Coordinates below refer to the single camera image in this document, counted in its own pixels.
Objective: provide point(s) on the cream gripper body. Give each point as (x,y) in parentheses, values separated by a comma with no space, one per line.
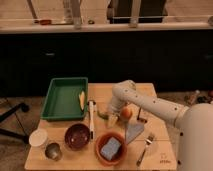
(112,119)

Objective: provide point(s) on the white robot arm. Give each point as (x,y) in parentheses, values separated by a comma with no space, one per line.
(195,152)

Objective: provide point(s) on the small metal cup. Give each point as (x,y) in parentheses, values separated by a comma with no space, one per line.
(53,151)

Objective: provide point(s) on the white paper cup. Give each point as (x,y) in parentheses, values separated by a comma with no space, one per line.
(38,138)

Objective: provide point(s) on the orange peach fruit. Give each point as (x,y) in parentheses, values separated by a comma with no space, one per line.
(126,113)

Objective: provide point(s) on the grey cloth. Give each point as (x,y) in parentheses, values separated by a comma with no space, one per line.
(133,130)

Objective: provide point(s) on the orange terracotta bowl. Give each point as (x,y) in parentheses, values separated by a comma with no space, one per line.
(119,156)

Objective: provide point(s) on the blue sponge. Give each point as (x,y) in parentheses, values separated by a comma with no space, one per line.
(109,150)

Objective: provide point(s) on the brown and white block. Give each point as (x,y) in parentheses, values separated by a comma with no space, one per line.
(142,116)

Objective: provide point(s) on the dark purple bowl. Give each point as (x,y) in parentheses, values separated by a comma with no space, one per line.
(77,136)

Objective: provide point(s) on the silver fork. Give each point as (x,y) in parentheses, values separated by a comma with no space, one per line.
(148,142)

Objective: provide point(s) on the green plastic tray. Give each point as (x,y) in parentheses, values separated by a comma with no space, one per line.
(62,102)

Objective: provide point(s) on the white handled knife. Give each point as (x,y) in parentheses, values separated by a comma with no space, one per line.
(91,105)

